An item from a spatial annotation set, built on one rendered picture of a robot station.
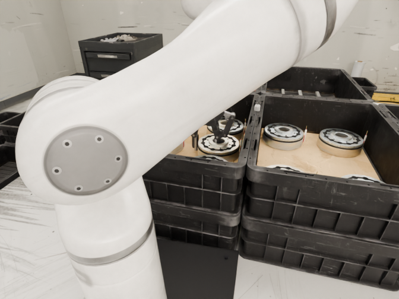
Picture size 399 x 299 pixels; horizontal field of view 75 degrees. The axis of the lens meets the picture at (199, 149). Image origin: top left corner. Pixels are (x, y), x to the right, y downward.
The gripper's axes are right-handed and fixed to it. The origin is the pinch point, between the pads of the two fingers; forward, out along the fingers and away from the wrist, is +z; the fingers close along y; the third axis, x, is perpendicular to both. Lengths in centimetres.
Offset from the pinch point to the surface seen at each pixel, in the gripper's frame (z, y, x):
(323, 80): -3, 39, 56
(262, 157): 2.4, 14.1, 0.0
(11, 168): 47, -111, 40
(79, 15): -11, -247, 344
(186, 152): 2.4, -4.8, -1.1
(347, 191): -6.2, 24.9, -22.0
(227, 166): -7.6, 6.6, -20.5
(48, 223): 15.3, -35.3, -18.1
